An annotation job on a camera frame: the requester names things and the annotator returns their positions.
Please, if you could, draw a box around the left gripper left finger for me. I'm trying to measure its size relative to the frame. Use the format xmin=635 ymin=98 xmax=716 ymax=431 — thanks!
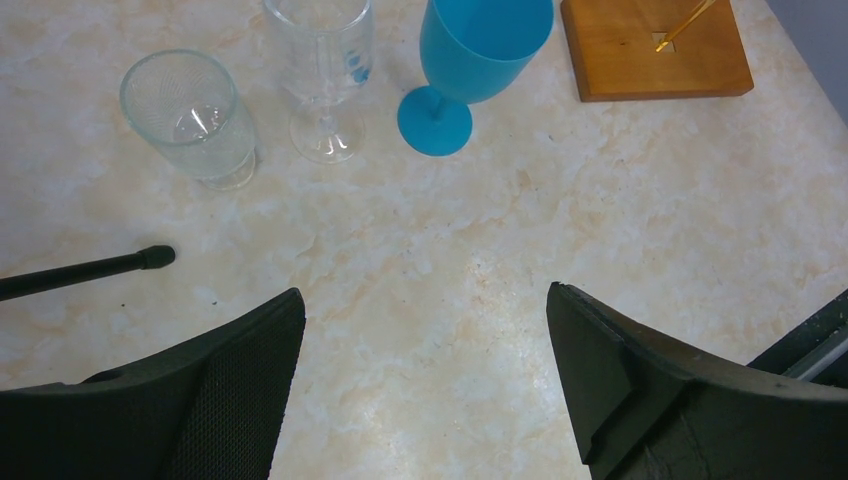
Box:
xmin=1 ymin=288 xmax=306 ymax=479

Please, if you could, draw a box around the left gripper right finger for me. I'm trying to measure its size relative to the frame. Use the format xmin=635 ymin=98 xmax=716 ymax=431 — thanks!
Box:
xmin=546 ymin=283 xmax=847 ymax=479

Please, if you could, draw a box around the short clear glass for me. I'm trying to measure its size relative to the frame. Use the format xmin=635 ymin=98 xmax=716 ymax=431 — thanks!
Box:
xmin=119 ymin=49 xmax=258 ymax=190

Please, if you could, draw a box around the tall clear wine glass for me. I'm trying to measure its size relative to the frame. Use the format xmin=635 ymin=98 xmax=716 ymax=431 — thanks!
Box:
xmin=262 ymin=0 xmax=375 ymax=164

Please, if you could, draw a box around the blue wine glass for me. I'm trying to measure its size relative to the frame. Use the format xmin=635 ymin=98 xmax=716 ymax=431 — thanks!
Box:
xmin=397 ymin=0 xmax=554 ymax=157

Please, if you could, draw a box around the wooden gold wine glass rack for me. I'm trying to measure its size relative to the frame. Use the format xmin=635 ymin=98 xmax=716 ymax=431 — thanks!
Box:
xmin=560 ymin=1 xmax=754 ymax=102

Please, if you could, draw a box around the black perforated music stand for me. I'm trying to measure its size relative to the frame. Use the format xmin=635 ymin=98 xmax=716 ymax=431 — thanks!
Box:
xmin=1 ymin=245 xmax=176 ymax=301

